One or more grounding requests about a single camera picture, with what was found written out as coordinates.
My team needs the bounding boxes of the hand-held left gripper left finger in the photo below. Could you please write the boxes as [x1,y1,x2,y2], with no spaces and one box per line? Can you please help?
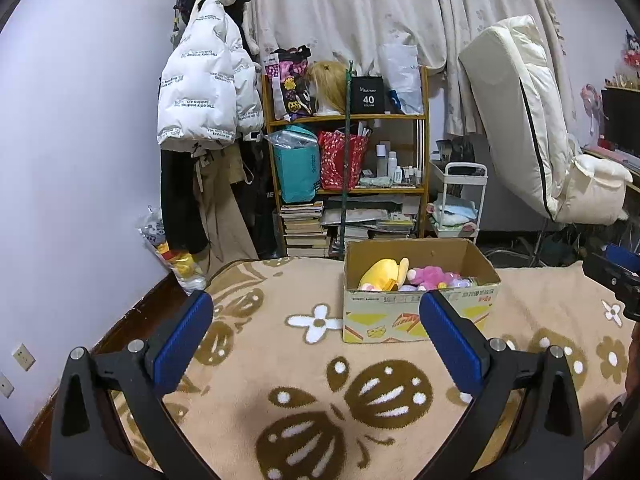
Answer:
[49,290,215,480]

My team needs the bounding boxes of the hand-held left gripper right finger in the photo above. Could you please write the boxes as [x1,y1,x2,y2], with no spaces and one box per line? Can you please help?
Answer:
[419,290,586,480]

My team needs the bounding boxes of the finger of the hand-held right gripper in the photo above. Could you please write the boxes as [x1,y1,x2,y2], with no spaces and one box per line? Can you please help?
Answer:
[606,243,640,276]
[582,252,640,293]

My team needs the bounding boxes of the printed cardboard box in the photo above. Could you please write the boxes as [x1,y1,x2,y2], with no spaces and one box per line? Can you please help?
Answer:
[342,238,502,344]

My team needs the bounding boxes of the yellow dog plush toy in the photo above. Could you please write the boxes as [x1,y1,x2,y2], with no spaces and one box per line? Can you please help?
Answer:
[357,257,410,291]

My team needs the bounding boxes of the pink plush toy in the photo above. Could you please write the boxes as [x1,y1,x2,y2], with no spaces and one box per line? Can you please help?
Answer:
[406,266,462,291]

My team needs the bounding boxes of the plastic bag with yellow toy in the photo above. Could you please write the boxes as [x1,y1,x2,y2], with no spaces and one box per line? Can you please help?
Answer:
[139,206,208,296]

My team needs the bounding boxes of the folded cloths in cart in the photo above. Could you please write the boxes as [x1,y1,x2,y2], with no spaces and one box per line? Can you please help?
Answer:
[426,197,478,233]

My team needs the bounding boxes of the beige printed blanket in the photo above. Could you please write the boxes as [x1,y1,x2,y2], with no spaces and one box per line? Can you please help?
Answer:
[107,256,640,480]

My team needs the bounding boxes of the dark monitor screen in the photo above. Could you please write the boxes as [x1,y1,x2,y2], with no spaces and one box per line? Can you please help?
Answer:
[600,85,640,157]

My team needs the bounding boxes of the beige coat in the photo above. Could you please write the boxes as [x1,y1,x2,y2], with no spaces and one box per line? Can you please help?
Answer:
[192,145,258,273]

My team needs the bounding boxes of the black coat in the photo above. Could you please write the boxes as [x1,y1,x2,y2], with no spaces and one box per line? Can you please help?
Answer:
[160,147,210,256]

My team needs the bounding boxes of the pile of magazines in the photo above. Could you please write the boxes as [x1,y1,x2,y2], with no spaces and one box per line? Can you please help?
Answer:
[320,195,421,246]

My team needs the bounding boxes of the stack of books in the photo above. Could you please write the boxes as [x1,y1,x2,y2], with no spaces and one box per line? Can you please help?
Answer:
[279,201,331,259]

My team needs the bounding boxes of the black hanging garment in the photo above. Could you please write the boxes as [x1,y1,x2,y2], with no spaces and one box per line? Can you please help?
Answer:
[235,132,281,260]

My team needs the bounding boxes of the white trolley cart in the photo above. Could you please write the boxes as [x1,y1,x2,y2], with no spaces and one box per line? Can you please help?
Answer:
[429,161,488,243]

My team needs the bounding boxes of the cream padded folding chair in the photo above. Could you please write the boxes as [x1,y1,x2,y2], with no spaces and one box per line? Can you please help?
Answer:
[458,15,633,226]

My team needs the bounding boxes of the row of cosmetic bottles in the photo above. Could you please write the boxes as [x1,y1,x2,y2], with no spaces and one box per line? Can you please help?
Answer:
[376,144,423,186]

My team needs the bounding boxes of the teal bag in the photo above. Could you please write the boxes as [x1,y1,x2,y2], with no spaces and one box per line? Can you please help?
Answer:
[267,125,322,204]

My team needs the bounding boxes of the wooden shelf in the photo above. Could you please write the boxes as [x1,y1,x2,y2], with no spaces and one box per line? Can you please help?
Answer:
[262,65,431,258]

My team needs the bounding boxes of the green pole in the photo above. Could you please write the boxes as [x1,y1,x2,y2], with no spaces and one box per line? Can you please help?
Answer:
[339,60,355,261]

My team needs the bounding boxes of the red patterned bag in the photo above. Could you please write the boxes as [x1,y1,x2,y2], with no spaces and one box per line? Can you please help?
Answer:
[317,131,370,191]

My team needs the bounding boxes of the white puffer jacket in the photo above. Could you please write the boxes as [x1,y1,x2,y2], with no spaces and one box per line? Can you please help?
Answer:
[156,0,264,151]

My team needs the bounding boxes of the black box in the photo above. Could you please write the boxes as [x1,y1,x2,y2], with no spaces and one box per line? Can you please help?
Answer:
[351,76,386,113]

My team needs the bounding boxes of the white plastic bag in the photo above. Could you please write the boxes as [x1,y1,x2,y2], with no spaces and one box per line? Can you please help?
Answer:
[377,42,424,115]

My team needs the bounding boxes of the black and pink printed bag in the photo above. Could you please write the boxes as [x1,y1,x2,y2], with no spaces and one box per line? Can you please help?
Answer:
[271,46,312,121]

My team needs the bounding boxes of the blonde wig head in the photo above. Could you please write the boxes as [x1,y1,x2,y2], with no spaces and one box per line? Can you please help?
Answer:
[306,61,349,116]

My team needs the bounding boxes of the pale floral curtain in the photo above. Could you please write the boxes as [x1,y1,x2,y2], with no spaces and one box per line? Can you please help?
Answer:
[235,0,568,136]

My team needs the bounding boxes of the dark wooden bed frame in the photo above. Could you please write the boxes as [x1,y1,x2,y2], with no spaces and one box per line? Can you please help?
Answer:
[20,272,173,446]

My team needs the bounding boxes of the wall poster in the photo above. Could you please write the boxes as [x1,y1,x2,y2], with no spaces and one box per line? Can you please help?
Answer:
[580,82,609,137]

